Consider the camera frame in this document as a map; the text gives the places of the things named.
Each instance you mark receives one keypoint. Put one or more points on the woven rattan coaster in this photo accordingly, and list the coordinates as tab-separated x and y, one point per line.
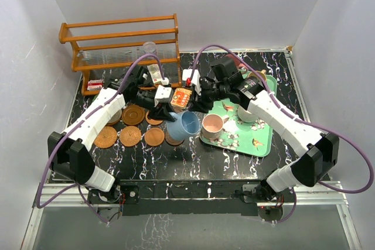
130	136
106	138

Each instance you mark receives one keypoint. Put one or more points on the pink mug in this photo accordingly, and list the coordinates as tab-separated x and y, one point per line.
212	126

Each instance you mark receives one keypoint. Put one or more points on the maroon mug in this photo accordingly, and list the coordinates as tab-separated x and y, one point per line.
237	62

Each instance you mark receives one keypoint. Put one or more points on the green mug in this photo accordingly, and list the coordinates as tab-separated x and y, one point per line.
115	118

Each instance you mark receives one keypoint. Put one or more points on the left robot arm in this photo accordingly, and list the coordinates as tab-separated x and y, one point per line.
69	151

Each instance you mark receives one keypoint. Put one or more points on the tan brown mug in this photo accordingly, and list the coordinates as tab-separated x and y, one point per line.
258	74

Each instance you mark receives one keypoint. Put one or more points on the clear plastic cup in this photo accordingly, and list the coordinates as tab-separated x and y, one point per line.
150	48

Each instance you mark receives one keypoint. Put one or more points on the wooden shelf rack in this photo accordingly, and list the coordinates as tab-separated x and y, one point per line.
114	44

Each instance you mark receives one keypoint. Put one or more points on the orange wooden coaster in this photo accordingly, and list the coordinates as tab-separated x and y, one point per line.
154	136
151	121

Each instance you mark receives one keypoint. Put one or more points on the blue mug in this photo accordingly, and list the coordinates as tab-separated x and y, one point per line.
184	125

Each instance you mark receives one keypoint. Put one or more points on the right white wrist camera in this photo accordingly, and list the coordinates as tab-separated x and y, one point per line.
191	78

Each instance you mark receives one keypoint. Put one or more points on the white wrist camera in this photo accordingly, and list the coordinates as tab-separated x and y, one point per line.
163	92
191	78

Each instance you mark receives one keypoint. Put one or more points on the white green small box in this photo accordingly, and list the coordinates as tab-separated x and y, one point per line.
155	73

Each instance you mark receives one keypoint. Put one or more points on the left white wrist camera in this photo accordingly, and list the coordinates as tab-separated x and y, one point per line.
163	92

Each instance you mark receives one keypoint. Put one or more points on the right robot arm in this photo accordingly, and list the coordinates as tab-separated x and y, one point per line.
316	151

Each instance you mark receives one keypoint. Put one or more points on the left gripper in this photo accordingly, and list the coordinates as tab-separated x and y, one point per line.
162	112

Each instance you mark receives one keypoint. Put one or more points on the green floral tray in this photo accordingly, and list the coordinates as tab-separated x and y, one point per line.
251	138

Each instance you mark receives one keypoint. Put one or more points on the red white small box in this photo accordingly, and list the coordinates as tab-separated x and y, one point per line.
94	85

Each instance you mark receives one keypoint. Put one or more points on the black front base frame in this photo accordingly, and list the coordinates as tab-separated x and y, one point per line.
144	197

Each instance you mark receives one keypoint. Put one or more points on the white beige mug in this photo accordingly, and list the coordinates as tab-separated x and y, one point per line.
246	116

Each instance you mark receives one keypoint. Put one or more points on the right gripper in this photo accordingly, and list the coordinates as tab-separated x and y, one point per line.
200	104

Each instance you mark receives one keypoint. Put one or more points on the orange patterned card pack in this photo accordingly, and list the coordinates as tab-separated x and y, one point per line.
181	97

